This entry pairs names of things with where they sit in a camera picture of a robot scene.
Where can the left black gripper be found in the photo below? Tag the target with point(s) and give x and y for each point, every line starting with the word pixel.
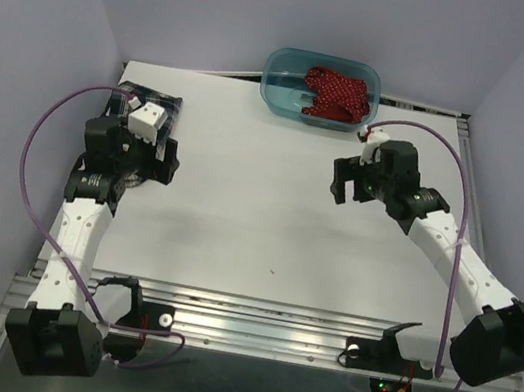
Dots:
pixel 162 171

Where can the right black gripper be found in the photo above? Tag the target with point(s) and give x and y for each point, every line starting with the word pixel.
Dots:
pixel 350 169

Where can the red polka dot skirt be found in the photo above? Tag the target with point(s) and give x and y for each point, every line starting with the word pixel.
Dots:
pixel 337 97

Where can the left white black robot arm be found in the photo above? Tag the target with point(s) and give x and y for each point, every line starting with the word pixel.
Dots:
pixel 61 329

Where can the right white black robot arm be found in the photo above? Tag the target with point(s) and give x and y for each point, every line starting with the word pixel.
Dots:
pixel 491 344

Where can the blue plaid folded skirt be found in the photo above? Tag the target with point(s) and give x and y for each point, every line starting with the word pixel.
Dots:
pixel 131 96

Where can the teal plastic tub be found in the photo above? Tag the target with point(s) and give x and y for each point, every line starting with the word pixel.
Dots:
pixel 284 91

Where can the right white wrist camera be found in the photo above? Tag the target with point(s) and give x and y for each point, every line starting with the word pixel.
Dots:
pixel 371 141

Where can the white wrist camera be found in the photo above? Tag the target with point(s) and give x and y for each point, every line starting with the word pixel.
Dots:
pixel 371 141
pixel 146 121

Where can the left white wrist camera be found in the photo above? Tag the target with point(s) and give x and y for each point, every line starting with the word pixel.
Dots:
pixel 146 121

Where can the aluminium rail frame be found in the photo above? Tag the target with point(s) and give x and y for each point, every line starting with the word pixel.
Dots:
pixel 270 311

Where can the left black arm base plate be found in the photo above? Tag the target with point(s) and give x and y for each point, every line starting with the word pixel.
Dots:
pixel 120 301

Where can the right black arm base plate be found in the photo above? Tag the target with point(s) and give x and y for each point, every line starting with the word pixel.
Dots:
pixel 383 356

